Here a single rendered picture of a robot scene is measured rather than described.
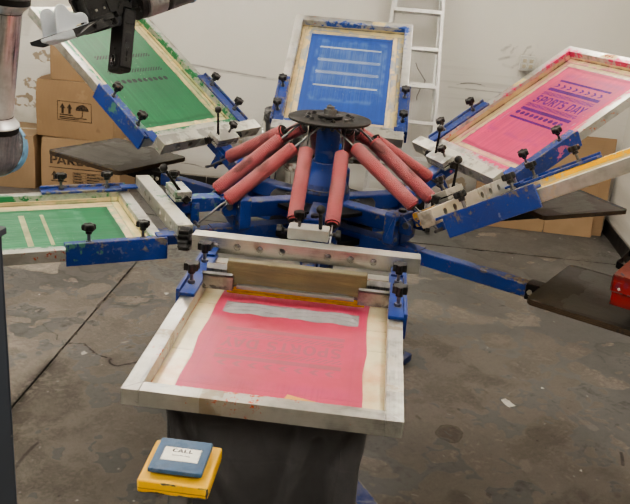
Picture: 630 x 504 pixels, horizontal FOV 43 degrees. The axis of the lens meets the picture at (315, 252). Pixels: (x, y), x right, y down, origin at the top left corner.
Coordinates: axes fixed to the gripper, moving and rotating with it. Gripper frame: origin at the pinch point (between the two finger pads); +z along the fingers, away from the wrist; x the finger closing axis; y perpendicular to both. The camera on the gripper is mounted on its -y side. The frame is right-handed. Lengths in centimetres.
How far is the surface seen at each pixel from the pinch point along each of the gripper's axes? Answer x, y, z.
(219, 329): -30, -78, -25
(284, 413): 12, -82, -12
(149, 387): -8, -70, 5
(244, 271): -41, -73, -44
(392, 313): -8, -90, -62
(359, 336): -10, -91, -51
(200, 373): -14, -77, -9
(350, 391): 9, -89, -31
